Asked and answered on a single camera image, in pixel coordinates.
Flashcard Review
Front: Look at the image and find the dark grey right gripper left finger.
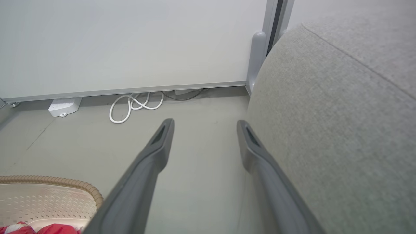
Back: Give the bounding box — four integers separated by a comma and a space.
83, 118, 175, 234

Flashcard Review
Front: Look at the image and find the white coiled cable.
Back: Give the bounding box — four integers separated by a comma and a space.
109, 92, 164, 124

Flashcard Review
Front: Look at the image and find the beige plastic laundry basket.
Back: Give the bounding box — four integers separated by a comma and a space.
0, 175, 104, 234

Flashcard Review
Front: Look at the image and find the white partition panel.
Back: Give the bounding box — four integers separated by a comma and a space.
0, 0, 280, 103

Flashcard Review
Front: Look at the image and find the white power adapter box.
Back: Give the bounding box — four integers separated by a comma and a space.
48, 97, 82, 118

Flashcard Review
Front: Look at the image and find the red cloth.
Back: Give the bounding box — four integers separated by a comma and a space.
0, 222, 82, 234

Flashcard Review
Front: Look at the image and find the grey partition post foot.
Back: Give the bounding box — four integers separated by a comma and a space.
246, 31, 267, 95

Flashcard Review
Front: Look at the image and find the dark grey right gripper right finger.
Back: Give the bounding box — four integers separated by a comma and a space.
237, 120, 326, 234

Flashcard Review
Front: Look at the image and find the thin black floor cable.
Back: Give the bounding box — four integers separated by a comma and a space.
162, 89, 208, 101

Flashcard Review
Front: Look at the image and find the grey fabric sofa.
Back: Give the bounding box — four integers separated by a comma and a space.
242, 0, 416, 234

